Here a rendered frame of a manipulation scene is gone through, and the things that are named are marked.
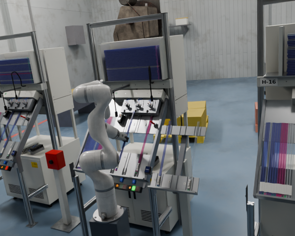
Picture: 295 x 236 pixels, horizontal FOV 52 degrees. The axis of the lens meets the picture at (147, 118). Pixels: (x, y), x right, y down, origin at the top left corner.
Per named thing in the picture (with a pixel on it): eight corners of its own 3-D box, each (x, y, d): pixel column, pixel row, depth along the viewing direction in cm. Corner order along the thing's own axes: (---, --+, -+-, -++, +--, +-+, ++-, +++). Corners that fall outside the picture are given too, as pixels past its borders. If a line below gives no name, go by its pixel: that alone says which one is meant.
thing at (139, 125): (158, 136, 245) (156, 133, 241) (92, 132, 275) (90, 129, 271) (167, 101, 258) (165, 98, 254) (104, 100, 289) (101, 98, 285)
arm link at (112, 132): (105, 135, 222) (114, 140, 217) (94, 129, 211) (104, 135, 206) (110, 125, 223) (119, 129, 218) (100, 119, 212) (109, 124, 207)
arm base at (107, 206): (116, 224, 177) (113, 195, 172) (87, 222, 182) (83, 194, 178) (128, 206, 194) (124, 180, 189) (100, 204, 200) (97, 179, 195)
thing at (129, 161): (146, 179, 228) (144, 178, 225) (77, 170, 258) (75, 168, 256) (151, 156, 235) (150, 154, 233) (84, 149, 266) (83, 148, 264)
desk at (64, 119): (99, 112, 774) (96, 87, 758) (74, 127, 662) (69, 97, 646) (78, 113, 795) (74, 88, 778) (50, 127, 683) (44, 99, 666)
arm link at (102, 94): (95, 168, 185) (121, 165, 185) (90, 173, 173) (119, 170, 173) (86, 86, 182) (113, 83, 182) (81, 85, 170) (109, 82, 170)
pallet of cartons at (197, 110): (202, 143, 485) (201, 117, 474) (151, 143, 512) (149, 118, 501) (210, 121, 596) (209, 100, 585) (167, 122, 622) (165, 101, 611)
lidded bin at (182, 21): (188, 24, 1070) (188, 17, 1065) (187, 24, 1039) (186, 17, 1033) (177, 25, 1083) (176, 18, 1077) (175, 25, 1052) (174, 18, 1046)
